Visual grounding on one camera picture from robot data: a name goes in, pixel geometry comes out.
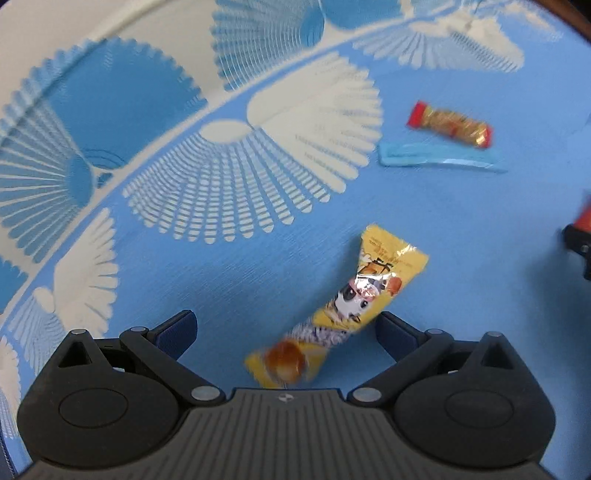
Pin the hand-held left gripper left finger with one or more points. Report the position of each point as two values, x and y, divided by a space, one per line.
178 332

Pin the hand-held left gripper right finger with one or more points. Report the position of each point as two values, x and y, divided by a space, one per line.
395 337

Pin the light blue snack packet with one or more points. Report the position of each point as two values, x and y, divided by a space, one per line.
425 154

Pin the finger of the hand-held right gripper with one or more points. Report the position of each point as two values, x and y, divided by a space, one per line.
579 244

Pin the yellow snack packet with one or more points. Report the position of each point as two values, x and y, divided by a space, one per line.
360 295

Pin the red gold snack bar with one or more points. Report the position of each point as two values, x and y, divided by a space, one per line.
450 124

